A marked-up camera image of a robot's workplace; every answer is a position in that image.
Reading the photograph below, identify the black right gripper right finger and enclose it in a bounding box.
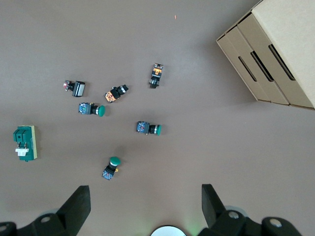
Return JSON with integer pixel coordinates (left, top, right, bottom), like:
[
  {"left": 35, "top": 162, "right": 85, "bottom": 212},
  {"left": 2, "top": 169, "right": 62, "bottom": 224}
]
[{"left": 198, "top": 183, "right": 304, "bottom": 236}]

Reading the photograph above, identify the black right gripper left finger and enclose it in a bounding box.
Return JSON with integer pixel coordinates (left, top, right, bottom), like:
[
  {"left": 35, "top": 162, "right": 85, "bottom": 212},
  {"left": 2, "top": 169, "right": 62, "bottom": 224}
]
[{"left": 0, "top": 185, "right": 91, "bottom": 236}]

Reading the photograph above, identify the green load switch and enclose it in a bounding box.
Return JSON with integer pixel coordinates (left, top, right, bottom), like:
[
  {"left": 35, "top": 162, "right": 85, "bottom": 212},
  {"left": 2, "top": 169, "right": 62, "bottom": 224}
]
[{"left": 12, "top": 124, "right": 39, "bottom": 163}]

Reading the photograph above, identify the brown cardboard sorting box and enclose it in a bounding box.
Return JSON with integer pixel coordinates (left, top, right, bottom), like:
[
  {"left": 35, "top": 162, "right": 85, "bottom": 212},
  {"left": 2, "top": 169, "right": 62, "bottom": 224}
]
[{"left": 216, "top": 0, "right": 315, "bottom": 111}]

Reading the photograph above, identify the green push button switch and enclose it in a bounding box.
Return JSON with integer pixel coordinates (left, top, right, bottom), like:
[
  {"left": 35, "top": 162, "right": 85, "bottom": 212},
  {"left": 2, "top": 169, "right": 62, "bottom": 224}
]
[
  {"left": 101, "top": 156, "right": 123, "bottom": 181},
  {"left": 136, "top": 120, "right": 162, "bottom": 137},
  {"left": 78, "top": 102, "right": 106, "bottom": 117}
]

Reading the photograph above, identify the black square button switch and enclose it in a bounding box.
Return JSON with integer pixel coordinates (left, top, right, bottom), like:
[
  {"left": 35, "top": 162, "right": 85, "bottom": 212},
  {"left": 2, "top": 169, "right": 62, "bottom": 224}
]
[{"left": 63, "top": 80, "right": 87, "bottom": 97}]

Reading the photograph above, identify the black orange selector switch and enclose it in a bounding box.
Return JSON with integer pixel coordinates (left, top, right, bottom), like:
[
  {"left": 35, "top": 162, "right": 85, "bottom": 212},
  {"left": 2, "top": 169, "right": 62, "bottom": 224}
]
[
  {"left": 148, "top": 62, "right": 164, "bottom": 89},
  {"left": 103, "top": 84, "right": 129, "bottom": 104}
]

